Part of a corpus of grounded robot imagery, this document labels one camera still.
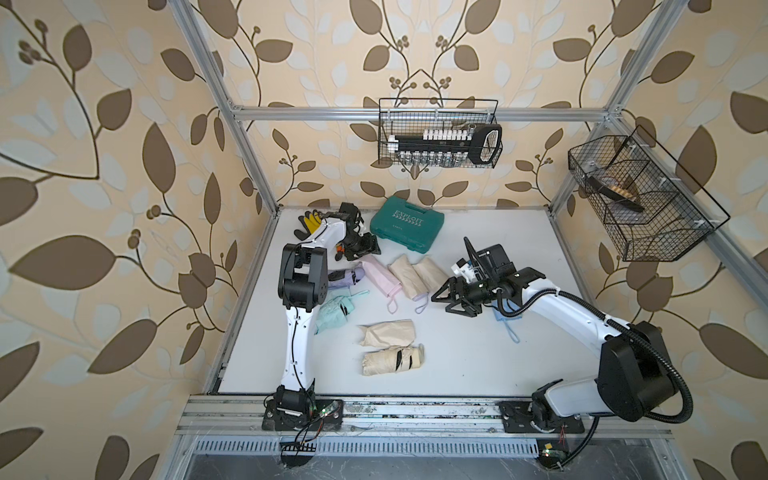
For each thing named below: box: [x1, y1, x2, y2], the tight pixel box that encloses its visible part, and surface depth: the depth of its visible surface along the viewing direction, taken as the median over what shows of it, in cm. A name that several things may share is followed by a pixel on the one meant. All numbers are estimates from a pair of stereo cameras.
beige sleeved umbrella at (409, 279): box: [387, 254, 429, 314], surface depth 98 cm
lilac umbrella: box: [328, 267, 365, 287], surface depth 98 cm
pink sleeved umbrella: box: [362, 256, 403, 315], surface depth 98 cm
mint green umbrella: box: [314, 289, 370, 335], surface depth 91 cm
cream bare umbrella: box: [362, 344, 425, 376], surface depth 82 cm
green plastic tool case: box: [370, 196, 445, 254], surface depth 113 cm
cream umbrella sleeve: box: [358, 319, 416, 347], surface depth 88 cm
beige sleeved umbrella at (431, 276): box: [412, 256, 449, 295], surface depth 101 cm
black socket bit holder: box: [388, 124, 502, 165], surface depth 86 cm
